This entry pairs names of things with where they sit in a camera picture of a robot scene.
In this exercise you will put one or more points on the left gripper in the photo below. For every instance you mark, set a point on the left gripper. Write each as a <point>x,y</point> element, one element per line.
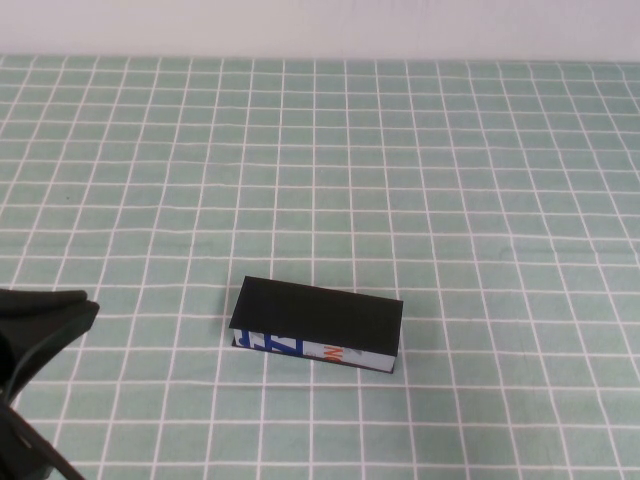
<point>6,367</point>

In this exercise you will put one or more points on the black printed glasses case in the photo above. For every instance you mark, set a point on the black printed glasses case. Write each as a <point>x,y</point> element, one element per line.
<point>315,315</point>

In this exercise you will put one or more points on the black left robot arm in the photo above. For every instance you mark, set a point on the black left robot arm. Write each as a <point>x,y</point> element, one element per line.
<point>15,450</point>

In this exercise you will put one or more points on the green checked tablecloth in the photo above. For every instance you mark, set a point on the green checked tablecloth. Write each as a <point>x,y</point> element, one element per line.
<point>350,175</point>

